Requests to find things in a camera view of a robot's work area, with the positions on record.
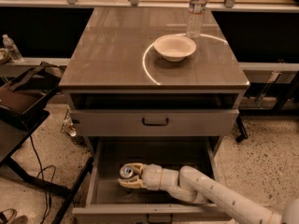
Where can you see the small water bottle at left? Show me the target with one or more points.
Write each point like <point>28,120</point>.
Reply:
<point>12,49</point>

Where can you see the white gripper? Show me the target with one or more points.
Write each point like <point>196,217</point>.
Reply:
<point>151,175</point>

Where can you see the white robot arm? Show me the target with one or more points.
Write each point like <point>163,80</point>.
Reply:
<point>185,184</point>

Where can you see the blue silver redbull can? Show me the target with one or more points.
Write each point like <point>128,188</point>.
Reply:
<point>126,172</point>

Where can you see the black caster wheel leg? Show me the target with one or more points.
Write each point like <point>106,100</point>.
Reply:
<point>243,133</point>

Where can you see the grey open middle drawer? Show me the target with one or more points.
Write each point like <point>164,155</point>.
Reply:
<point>108,202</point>

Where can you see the clear plastic water bottle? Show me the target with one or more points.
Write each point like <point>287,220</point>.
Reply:
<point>196,12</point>

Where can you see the white ceramic bowl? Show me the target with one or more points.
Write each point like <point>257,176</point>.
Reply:
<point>174,48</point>

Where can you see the crumpled plastic bottle on floor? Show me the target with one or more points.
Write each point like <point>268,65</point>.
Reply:
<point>69,129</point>

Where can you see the grey drawer cabinet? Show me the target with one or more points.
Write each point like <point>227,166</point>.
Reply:
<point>115,67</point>

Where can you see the grey top drawer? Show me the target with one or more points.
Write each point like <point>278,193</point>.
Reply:
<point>150,123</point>

